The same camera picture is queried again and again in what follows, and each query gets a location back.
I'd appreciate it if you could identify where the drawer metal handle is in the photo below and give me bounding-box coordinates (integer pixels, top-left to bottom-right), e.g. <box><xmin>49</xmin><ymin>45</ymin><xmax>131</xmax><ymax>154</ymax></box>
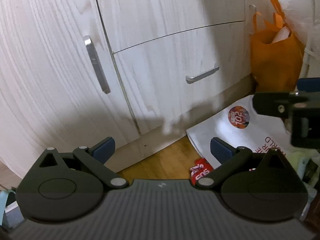
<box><xmin>185</xmin><ymin>64</ymin><xmax>220</xmax><ymax>84</ymax></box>

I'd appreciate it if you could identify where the wooden drawer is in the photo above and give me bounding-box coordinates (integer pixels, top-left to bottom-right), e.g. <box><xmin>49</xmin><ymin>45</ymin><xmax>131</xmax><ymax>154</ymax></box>
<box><xmin>114</xmin><ymin>21</ymin><xmax>249</xmax><ymax>134</ymax></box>
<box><xmin>97</xmin><ymin>0</ymin><xmax>245</xmax><ymax>52</ymax></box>

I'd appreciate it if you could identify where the white trolley rack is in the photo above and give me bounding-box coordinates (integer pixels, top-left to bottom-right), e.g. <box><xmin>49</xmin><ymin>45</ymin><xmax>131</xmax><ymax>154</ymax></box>
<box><xmin>299</xmin><ymin>42</ymin><xmax>319</xmax><ymax>78</ymax></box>

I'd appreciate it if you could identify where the red printed packet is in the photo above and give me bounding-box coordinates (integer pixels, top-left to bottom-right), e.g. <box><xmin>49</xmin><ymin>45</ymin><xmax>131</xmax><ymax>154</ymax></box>
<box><xmin>189</xmin><ymin>158</ymin><xmax>214</xmax><ymax>185</ymax></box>

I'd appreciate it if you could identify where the white printed shopping bag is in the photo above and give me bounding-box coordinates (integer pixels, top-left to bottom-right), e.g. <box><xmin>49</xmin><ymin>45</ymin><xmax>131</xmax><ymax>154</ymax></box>
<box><xmin>187</xmin><ymin>95</ymin><xmax>294</xmax><ymax>168</ymax></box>

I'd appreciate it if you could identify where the orange fabric tote bag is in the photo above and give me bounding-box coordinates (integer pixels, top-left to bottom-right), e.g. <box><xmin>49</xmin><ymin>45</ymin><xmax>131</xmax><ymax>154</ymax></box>
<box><xmin>249</xmin><ymin>0</ymin><xmax>304</xmax><ymax>92</ymax></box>

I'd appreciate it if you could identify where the left cabinet door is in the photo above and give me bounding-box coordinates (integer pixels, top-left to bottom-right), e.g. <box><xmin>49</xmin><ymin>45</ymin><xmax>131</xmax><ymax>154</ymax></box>
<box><xmin>1</xmin><ymin>0</ymin><xmax>139</xmax><ymax>177</ymax></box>

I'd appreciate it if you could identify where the cabinet door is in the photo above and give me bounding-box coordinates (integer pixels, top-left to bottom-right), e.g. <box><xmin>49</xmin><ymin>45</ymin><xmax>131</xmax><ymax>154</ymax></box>
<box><xmin>245</xmin><ymin>0</ymin><xmax>274</xmax><ymax>35</ymax></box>
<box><xmin>1</xmin><ymin>0</ymin><xmax>139</xmax><ymax>177</ymax></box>

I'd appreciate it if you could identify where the translucent plastic bag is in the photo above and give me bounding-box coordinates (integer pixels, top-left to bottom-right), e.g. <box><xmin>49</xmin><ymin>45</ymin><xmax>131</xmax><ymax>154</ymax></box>
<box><xmin>280</xmin><ymin>0</ymin><xmax>319</xmax><ymax>44</ymax></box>

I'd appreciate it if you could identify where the light blue item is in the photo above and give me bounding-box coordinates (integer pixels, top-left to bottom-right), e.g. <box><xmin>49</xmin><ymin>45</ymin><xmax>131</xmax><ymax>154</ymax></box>
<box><xmin>0</xmin><ymin>188</ymin><xmax>24</xmax><ymax>231</ymax></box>

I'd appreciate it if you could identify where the right cabinet door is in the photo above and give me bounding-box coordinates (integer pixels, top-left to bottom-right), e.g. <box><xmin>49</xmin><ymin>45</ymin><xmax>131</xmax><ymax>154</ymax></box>
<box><xmin>245</xmin><ymin>0</ymin><xmax>274</xmax><ymax>35</ymax></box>

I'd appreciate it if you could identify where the right door metal handle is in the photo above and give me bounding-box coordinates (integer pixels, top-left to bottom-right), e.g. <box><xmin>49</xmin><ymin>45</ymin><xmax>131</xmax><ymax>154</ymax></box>
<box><xmin>248</xmin><ymin>4</ymin><xmax>257</xmax><ymax>34</ymax></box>

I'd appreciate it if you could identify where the door metal handle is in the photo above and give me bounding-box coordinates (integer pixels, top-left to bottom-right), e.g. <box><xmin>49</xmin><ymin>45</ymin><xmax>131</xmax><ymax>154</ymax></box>
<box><xmin>248</xmin><ymin>4</ymin><xmax>257</xmax><ymax>34</ymax></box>
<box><xmin>83</xmin><ymin>35</ymin><xmax>111</xmax><ymax>94</ymax></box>

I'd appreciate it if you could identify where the left door metal handle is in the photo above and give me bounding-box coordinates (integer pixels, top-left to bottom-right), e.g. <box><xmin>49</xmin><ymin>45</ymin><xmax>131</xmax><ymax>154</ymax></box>
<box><xmin>83</xmin><ymin>35</ymin><xmax>111</xmax><ymax>94</ymax></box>

